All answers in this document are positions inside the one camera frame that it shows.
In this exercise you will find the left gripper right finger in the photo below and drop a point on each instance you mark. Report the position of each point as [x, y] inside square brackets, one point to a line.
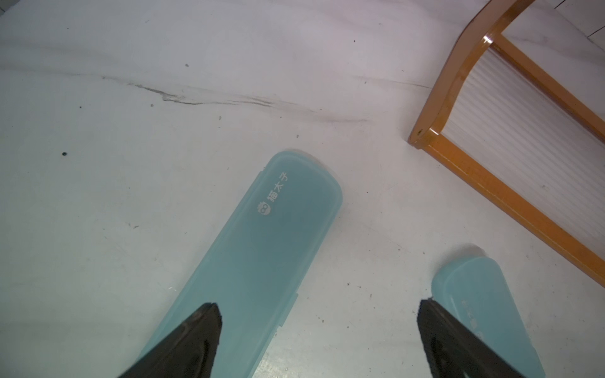
[454, 351]

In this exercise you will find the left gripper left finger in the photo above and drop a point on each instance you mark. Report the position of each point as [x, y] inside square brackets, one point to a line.
[188, 351]

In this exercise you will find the teal pencil case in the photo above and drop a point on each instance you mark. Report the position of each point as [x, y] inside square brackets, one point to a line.
[254, 268]
[474, 290]

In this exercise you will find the orange wooden three-tier shelf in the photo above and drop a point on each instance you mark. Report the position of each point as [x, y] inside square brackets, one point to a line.
[517, 112]

